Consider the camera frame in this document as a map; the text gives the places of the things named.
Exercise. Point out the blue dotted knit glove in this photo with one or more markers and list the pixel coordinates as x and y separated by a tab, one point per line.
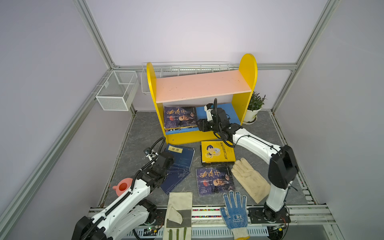
235	215

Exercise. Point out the top blue thread-bound book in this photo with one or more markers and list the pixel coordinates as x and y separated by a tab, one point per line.
183	156

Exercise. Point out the yellow cartoon cover book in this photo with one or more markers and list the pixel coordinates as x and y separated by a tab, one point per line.
181	130

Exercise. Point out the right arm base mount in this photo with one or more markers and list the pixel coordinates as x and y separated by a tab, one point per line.
262	215

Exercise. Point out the potted green plant white pot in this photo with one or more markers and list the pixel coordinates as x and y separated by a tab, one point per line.
255	105

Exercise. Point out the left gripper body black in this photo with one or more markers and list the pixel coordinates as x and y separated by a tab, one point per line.
164	174

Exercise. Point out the pink watering can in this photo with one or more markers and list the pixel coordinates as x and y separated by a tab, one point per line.
122	186

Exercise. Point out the purple portrait book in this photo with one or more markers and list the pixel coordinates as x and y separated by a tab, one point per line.
180	117
214	180

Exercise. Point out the grey green canvas glove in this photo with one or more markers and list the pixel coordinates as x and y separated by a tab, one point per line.
178	221

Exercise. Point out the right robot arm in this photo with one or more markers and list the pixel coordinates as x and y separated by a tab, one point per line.
283	167

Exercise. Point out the white wire mesh basket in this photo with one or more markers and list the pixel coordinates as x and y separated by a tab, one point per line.
118	91

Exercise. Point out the lower blue thread-bound book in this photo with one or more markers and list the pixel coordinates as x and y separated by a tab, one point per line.
173	179

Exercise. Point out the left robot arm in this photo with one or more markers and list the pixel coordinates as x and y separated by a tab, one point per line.
131	209

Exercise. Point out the beige leather work glove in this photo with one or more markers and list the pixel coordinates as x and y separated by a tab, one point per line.
252	181

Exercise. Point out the yellow bookshelf pink blue shelves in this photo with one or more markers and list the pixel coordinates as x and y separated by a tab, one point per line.
237	83

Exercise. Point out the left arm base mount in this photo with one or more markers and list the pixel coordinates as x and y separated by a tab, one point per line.
153	230

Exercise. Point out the purple portrait book front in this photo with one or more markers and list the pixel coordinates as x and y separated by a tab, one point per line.
214	180

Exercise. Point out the blue thread-bound book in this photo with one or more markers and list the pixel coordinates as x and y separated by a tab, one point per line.
183	156
173	179

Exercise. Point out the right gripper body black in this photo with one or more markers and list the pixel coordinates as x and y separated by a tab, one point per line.
208	126

